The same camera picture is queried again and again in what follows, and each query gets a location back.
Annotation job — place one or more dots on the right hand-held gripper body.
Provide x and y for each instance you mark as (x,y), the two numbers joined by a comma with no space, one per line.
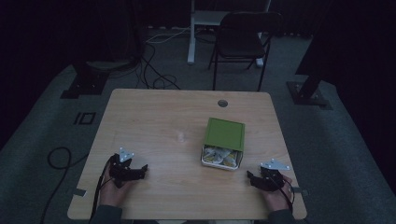
(271,180)

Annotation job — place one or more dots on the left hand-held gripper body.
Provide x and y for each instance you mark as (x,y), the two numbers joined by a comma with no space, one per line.
(120,171)

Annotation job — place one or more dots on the person's right hand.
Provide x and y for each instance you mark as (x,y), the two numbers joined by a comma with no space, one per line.
(278,199)

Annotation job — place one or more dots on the person's left hand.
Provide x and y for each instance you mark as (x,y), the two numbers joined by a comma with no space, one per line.
(112,194)

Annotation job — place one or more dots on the white square box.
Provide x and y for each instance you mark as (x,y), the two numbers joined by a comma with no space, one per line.
(232,167)

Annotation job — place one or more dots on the grey tape strip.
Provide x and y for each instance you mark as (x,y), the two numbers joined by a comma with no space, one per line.
(300,191)
(79,192)

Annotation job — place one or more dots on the white and yellow packets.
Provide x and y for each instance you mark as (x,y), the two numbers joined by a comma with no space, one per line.
(221,155)

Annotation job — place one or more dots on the green box lid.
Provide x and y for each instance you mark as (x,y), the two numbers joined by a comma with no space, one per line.
(224,133)

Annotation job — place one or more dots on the black stand base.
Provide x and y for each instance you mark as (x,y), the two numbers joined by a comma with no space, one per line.
(85,82)
(308,91)

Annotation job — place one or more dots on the black folding chair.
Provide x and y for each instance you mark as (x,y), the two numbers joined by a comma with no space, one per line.
(239,40)

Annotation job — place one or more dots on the white desk frame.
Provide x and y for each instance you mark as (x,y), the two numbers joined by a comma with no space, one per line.
(199,21)

